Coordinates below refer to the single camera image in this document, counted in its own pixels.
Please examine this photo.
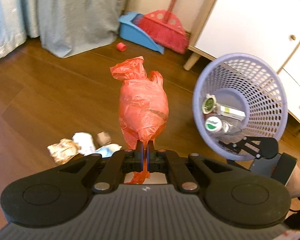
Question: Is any red plastic bag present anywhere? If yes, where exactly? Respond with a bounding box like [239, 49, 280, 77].
[110, 56, 170, 185]

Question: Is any lavender plastic basket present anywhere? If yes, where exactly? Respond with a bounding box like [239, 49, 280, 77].
[192, 53, 288, 161]

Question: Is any person's right hand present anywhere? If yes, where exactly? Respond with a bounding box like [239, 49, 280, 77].
[286, 165, 300, 198]

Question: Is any crumpled blue face mask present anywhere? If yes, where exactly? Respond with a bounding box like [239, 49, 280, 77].
[95, 144, 122, 158]

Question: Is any beige tape roll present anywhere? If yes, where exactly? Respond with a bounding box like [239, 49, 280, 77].
[97, 132, 111, 146]

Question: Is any crumpled white tissue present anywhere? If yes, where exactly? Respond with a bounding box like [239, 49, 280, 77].
[72, 132, 96, 155]

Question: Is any white green medicine box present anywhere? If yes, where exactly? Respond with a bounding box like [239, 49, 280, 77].
[216, 104, 246, 121]

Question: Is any crumpled beige plastic wrapper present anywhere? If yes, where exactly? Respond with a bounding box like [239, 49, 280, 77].
[47, 139, 81, 165]

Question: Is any clear plastic bottle white cap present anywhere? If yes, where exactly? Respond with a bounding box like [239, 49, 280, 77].
[205, 115, 242, 137]

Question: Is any round green-lidded container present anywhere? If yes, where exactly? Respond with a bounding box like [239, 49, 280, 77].
[202, 94, 216, 114]

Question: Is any red bottle cap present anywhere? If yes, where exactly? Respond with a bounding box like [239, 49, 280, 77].
[116, 42, 127, 52]

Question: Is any white wooden cabinet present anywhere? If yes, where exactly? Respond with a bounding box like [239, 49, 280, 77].
[184, 0, 300, 122]

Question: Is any blue dustpan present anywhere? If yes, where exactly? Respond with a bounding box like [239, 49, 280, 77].
[119, 11, 165, 55]

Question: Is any red broom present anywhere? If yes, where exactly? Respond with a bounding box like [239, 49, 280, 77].
[136, 0, 189, 54]

